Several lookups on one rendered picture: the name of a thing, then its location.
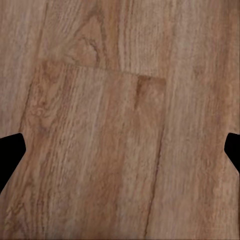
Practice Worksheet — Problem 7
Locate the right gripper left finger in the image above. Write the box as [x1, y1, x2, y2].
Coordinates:
[0, 133, 26, 193]

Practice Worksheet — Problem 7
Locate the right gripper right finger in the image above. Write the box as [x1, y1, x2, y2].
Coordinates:
[224, 133, 240, 172]

